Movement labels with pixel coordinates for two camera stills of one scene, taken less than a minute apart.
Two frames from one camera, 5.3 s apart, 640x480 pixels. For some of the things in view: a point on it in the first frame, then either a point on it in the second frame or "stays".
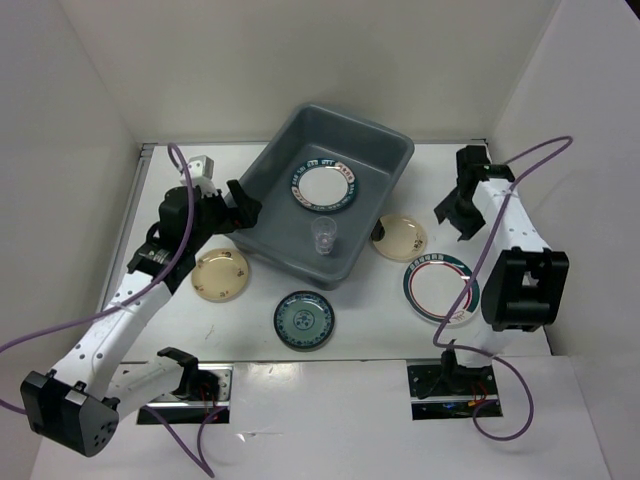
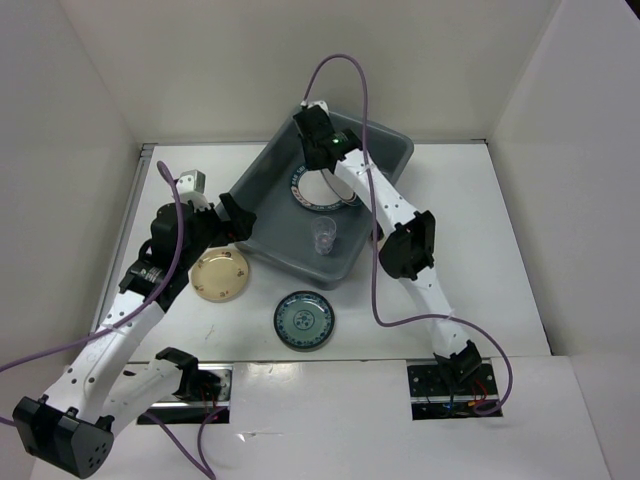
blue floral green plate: (304, 320) stays
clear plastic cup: (324, 229) stays
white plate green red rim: (433, 285) -> (324, 197)
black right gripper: (446, 208) -> (307, 160)
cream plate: (219, 275) stays
